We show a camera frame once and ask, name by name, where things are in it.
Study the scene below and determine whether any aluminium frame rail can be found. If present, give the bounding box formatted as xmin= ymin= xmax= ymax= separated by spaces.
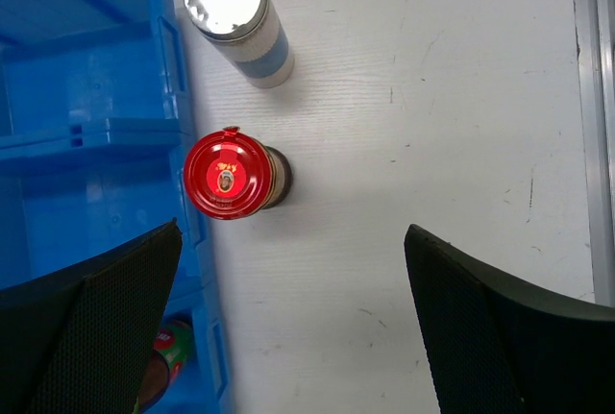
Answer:
xmin=574 ymin=0 xmax=614 ymax=306

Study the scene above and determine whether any green-labelled sauce bottle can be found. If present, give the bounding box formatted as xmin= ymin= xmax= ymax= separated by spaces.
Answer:
xmin=136 ymin=315 xmax=195 ymax=413

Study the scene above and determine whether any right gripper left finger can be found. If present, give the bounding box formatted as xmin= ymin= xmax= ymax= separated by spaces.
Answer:
xmin=1 ymin=221 xmax=183 ymax=413

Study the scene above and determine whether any right red-lidded sauce jar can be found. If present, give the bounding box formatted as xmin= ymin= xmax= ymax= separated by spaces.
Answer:
xmin=184 ymin=126 xmax=293 ymax=220

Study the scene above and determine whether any right silver-capped white shaker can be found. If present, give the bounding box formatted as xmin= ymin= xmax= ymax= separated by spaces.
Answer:
xmin=184 ymin=0 xmax=295 ymax=88

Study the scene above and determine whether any blue three-compartment plastic bin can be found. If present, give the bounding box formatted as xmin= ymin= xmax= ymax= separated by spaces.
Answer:
xmin=1 ymin=0 xmax=234 ymax=413

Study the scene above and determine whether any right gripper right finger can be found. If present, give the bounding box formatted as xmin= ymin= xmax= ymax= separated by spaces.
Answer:
xmin=405 ymin=225 xmax=614 ymax=413

